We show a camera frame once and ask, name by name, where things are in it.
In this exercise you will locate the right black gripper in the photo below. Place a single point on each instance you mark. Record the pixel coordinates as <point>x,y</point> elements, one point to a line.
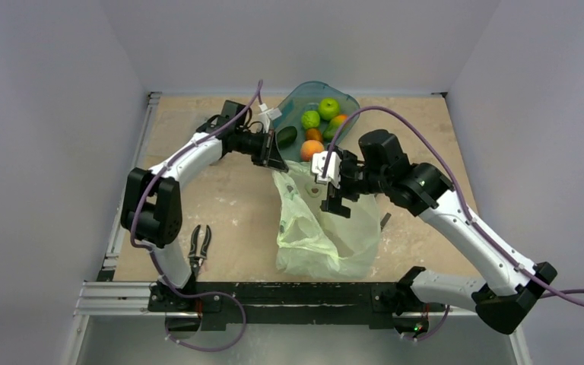
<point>349,190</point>

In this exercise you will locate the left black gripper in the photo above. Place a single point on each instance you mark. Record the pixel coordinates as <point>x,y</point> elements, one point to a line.
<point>268,154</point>

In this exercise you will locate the dark green fake avocado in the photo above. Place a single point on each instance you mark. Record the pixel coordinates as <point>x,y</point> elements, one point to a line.
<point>286,136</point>

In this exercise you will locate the orange fake peach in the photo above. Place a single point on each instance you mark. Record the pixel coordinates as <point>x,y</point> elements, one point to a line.
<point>309,148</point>

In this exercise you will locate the light green plastic bag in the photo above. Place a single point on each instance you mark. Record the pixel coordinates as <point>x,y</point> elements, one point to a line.
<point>316,244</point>

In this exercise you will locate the green fake lime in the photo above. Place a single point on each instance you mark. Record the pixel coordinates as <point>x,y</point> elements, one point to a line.
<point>310,119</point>

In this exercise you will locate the teal plastic bin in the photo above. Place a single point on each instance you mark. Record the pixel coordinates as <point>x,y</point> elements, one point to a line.
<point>306,97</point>

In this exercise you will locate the green orange fake mango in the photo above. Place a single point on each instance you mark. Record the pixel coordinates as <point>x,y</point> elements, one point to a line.
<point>333,125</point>

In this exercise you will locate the green fake apple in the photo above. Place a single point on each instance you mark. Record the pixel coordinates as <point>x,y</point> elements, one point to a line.
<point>329,108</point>

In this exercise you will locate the brown fake kiwi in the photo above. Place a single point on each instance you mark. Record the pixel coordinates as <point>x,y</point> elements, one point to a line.
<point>314,134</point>

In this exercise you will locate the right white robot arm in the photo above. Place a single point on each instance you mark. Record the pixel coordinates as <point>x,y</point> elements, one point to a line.
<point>510,284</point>

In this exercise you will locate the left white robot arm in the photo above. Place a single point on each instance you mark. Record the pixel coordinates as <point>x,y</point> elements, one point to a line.
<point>152,204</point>

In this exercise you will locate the black metal clamp tool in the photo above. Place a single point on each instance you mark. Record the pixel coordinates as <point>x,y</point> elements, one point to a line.
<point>385,219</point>

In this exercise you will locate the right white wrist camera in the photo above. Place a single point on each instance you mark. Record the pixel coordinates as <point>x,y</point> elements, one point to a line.
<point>325,168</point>

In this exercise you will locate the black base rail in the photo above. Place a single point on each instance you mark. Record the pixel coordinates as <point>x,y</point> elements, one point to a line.
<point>377,305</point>

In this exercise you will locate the black handled pliers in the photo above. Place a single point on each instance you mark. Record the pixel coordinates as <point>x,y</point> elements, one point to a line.
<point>198,251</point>

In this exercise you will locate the aluminium frame rail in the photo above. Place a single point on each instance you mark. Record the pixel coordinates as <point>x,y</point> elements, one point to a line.
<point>105,296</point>

